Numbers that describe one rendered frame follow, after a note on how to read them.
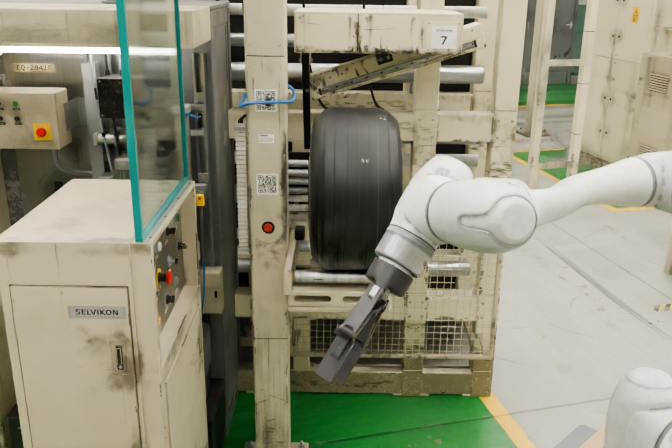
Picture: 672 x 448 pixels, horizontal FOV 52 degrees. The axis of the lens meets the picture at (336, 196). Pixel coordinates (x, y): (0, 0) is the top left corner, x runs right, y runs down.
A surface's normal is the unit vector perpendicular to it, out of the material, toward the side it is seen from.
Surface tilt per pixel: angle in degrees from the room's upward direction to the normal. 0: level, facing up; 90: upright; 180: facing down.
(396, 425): 0
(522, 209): 80
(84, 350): 90
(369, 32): 90
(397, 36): 90
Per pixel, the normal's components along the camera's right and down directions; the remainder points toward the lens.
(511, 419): 0.01, -0.95
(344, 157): 0.00, -0.33
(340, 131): 0.00, -0.65
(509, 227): 0.26, 0.07
